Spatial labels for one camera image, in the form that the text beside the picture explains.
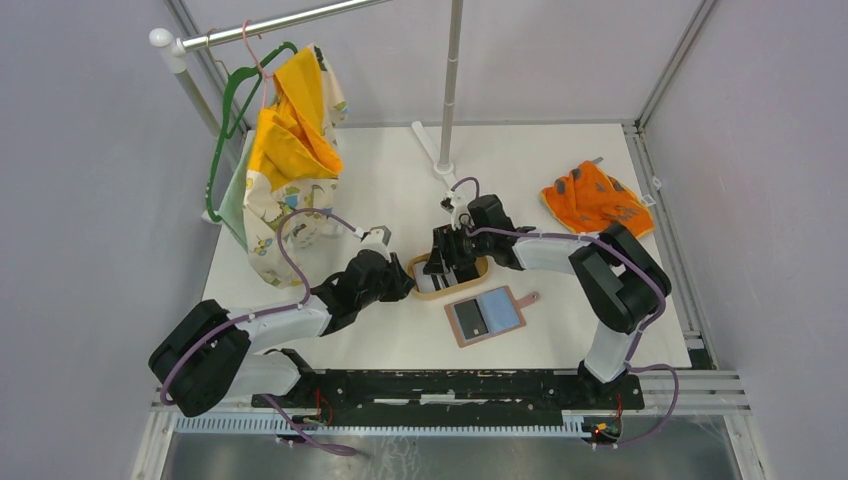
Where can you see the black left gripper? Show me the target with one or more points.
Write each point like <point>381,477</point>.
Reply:
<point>401,282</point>

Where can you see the yellow patterned garment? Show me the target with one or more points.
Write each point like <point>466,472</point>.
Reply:
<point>277,200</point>

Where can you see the green clothes hanger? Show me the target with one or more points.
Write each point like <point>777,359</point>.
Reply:
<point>231,120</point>

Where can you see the tan oval card tray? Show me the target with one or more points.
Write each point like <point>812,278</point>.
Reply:
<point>481,263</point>

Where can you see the grey VIP card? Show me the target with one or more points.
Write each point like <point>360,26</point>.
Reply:
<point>470,319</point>

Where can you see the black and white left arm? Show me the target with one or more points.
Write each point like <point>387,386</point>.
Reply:
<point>215,353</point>

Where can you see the white rack base foot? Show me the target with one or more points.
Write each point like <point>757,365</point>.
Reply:
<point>443,169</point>

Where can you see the aluminium frame rail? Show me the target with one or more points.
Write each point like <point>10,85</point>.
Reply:
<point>684,393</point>

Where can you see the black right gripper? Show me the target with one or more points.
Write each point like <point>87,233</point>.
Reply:
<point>445,238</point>

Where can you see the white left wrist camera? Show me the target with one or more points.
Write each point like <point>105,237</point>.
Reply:
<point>377,239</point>

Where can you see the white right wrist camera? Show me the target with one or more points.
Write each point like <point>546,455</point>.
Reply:
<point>456,205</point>

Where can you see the orange cloth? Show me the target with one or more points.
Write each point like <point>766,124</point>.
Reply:
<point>588,200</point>

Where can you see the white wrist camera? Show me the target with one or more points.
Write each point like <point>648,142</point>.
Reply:
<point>456,205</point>
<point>377,239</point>

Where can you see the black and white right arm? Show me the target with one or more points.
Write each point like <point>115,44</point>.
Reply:
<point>625,287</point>

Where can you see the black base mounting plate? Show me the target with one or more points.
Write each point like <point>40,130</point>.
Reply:
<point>457,398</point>

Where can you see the white left rack foot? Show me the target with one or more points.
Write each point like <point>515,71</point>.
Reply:
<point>212,218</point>

